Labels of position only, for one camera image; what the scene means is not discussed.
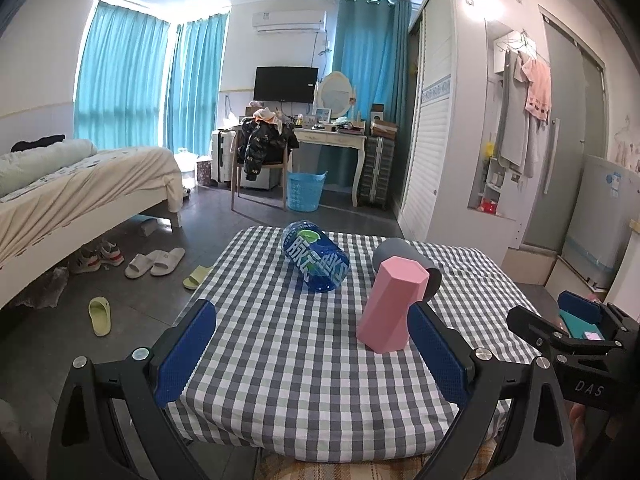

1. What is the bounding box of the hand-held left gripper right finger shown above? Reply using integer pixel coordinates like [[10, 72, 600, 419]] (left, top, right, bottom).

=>
[[407, 301, 578, 480]]

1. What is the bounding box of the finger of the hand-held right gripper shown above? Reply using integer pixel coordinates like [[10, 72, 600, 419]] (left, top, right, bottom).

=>
[[506, 305, 568, 356], [556, 290, 640, 342]]

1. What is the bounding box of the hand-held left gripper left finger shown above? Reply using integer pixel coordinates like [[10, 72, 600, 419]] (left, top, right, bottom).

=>
[[47, 299, 218, 480]]

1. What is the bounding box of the grey cup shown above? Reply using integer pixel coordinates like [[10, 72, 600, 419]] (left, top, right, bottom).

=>
[[371, 237, 443, 306]]

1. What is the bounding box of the person's right hand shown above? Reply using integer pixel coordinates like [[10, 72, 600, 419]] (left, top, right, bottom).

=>
[[569, 402, 601, 467]]

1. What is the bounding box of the teal box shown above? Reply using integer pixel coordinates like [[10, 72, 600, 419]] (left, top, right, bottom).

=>
[[559, 309, 606, 342]]

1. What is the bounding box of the pink hexagonal block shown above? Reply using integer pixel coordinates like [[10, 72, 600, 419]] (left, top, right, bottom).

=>
[[356, 256, 431, 356]]

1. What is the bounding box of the green slipper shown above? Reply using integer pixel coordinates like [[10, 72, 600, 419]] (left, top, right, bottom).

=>
[[183, 265, 214, 291], [88, 296, 112, 337]]

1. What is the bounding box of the silver fridge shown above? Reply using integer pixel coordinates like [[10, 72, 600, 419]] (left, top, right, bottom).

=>
[[560, 154, 640, 292]]

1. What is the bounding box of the white slipper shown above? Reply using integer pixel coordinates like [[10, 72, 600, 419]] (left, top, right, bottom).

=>
[[125, 251, 163, 280], [150, 247, 187, 277]]

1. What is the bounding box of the grey checked tablecloth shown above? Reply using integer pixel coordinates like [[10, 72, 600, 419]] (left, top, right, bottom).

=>
[[162, 225, 546, 461]]

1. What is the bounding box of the white sneaker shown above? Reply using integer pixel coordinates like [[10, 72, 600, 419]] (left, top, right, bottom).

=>
[[92, 240, 125, 267], [67, 250, 103, 275]]

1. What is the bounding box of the clear plastic bag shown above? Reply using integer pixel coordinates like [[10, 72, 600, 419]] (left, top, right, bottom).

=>
[[15, 266, 71, 310]]

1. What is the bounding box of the blue plastic bottle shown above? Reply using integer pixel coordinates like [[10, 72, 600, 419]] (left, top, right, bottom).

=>
[[281, 219, 350, 294]]

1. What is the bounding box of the dotted storage box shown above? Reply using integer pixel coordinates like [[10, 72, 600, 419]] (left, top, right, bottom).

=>
[[196, 157, 217, 187]]

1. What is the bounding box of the white bed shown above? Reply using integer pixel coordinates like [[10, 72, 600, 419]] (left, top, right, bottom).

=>
[[0, 140, 183, 311]]

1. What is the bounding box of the white plastic container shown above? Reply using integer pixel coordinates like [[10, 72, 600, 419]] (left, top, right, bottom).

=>
[[175, 147, 198, 197]]

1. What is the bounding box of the silver suitcase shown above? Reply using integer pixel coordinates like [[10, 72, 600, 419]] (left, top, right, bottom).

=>
[[359, 136, 396, 211]]

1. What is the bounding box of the frosted glass door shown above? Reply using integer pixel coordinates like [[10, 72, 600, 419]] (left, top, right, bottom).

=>
[[520, 5, 608, 256]]

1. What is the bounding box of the grey hanging towel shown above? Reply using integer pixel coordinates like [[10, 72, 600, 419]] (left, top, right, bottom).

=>
[[497, 50, 535, 179]]

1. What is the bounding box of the white suitcase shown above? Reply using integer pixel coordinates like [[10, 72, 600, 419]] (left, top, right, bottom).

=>
[[211, 129, 242, 188]]

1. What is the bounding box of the blue laundry basket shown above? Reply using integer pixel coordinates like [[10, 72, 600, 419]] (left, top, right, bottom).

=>
[[286, 170, 328, 212]]

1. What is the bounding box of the wooden chair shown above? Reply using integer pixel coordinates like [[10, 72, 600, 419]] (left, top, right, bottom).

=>
[[230, 130, 295, 212]]

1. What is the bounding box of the black jacket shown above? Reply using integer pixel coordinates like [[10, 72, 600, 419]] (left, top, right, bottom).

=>
[[235, 117, 300, 181]]

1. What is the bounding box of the pink towel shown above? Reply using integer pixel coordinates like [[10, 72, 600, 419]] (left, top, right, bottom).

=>
[[522, 57, 553, 123]]

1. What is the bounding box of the white wardrobe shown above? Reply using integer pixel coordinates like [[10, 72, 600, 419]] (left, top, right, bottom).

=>
[[397, 0, 523, 248]]

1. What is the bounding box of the cardboard box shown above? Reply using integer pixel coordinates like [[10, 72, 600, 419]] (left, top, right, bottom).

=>
[[369, 104, 399, 138]]

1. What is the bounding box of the light green pillow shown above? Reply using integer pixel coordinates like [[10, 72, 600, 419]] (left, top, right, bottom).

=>
[[0, 139, 98, 196]]

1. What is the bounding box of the white dressing table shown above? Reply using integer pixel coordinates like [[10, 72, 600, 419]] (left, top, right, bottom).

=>
[[292, 124, 368, 208]]

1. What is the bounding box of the beige clothes pile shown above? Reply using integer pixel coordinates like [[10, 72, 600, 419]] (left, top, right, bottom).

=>
[[252, 106, 283, 126]]

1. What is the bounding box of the dark cloth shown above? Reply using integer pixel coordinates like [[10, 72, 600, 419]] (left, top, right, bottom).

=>
[[11, 134, 66, 153]]

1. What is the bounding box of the narrow turquoise curtain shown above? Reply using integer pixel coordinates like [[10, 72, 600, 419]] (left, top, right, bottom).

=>
[[165, 12, 230, 155]]

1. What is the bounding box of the oval white mirror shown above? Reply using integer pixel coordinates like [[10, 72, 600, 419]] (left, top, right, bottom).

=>
[[315, 71, 358, 121]]

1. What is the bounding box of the wide turquoise curtain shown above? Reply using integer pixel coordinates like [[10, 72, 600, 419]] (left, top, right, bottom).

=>
[[74, 0, 173, 151]]

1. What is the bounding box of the black television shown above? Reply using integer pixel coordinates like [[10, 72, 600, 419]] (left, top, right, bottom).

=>
[[253, 66, 319, 103]]

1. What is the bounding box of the dark teal curtain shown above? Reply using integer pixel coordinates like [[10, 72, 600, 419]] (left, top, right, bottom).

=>
[[332, 0, 413, 206]]

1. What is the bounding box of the white air conditioner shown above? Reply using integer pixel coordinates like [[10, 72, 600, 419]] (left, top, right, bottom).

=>
[[251, 10, 328, 36]]

